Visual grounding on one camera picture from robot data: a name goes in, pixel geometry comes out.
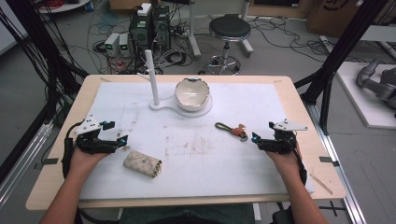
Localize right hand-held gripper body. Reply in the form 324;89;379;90
260;118;309;155

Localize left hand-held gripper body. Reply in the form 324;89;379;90
74;115;120;155

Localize person's right hand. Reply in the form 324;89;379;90
266;145;305;186

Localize person's left hand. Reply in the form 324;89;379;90
68;147;110;179

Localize beige quilted key pouch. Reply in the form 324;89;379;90
122;150;163;179

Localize thin wooden stick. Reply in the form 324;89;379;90
309;173;334;196

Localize white table mat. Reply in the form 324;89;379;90
78;81;290;201

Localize white eggshell-shaped bowl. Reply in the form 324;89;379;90
174;77;211;113

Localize white power supply unit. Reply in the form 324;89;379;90
104;32;121;58
119;33;131;58

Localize white platform board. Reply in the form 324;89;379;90
335;61;396;131

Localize white desk leg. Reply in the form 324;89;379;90
186;0;203;59
238;0;255;59

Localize black computer tower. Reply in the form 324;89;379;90
128;11;154;52
151;5;172;50

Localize person's blue jeans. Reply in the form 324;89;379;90
119;203;257;224

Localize black round stool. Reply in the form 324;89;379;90
205;13;252;77

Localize white box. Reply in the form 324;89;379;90
136;2;153;18

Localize cardboard box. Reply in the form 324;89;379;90
305;0;376;39

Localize olive strap orange keychain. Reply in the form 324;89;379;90
214;121;249;143

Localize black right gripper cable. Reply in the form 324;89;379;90
290;146;308;188

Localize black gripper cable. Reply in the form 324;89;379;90
61;120;86;180
290;146;308;188

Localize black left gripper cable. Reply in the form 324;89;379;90
61;120;86;180

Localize white stand with post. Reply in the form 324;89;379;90
136;49;214;119

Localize aluminium rail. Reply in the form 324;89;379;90
0;120;54;208
304;102;369;224

